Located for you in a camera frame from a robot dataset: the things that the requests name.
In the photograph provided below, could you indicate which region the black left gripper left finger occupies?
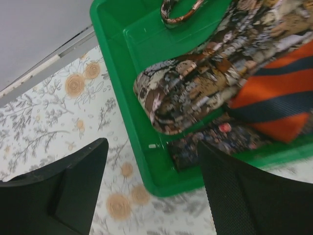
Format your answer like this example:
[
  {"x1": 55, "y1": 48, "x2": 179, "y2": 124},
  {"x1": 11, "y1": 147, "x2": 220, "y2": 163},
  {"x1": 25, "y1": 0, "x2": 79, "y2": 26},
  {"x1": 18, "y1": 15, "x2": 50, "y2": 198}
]
[{"x1": 0, "y1": 138, "x2": 109, "y2": 235}]

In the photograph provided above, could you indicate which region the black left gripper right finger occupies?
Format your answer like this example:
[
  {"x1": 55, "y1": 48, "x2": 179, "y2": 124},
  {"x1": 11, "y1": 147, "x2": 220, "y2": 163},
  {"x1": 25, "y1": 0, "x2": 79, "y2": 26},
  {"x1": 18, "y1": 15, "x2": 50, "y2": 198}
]
[{"x1": 198, "y1": 142, "x2": 313, "y2": 235}]

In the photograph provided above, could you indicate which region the brown cat print tie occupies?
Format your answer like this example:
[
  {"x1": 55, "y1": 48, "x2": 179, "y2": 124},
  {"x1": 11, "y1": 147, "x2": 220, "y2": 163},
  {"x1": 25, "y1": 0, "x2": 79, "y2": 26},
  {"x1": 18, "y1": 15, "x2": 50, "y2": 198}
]
[{"x1": 134, "y1": 0, "x2": 313, "y2": 135}]

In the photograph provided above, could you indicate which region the dark blue patterned tie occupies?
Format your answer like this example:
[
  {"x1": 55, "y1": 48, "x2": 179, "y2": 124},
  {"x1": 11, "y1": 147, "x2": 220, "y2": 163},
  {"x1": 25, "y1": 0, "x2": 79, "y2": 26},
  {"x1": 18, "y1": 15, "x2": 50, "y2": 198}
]
[{"x1": 167, "y1": 120, "x2": 273, "y2": 171}]

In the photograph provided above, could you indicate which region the floral print table mat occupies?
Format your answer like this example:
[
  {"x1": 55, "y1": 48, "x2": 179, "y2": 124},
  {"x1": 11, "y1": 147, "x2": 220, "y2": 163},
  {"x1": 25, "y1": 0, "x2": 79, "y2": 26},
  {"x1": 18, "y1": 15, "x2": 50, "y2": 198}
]
[{"x1": 0, "y1": 45, "x2": 313, "y2": 235}]

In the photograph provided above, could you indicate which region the orange navy striped tie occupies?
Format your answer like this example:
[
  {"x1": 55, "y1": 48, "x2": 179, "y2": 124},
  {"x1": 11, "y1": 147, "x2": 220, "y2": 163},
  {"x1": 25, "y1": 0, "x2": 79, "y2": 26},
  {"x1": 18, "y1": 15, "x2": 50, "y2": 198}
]
[{"x1": 227, "y1": 42, "x2": 313, "y2": 142}]

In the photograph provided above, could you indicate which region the green plastic tray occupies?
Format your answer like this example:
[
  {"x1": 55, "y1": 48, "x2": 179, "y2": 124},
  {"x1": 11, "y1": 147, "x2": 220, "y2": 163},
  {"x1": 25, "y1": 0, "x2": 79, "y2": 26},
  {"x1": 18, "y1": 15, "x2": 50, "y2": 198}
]
[{"x1": 89, "y1": 0, "x2": 313, "y2": 198}]

